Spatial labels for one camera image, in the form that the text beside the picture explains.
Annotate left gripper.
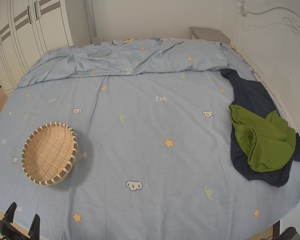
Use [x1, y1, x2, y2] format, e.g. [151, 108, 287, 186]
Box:
[0, 202, 41, 240]

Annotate green shorts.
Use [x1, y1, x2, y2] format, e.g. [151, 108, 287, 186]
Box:
[229, 104, 296, 173]

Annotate round woven basket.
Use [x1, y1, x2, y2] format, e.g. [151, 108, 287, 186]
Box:
[22, 122, 78, 186]

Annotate bed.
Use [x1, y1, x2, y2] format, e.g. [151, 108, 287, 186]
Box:
[0, 0, 300, 240]

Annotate dark blue garment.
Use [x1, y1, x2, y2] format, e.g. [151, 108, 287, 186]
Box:
[220, 68, 300, 188]

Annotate white wardrobe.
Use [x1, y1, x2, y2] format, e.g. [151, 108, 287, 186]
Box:
[0, 0, 74, 93]

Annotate pale blue quilt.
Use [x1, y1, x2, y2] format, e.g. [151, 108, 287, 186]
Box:
[15, 37, 231, 89]

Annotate grey bedside table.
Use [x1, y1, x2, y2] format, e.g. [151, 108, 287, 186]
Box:
[189, 26, 231, 44]

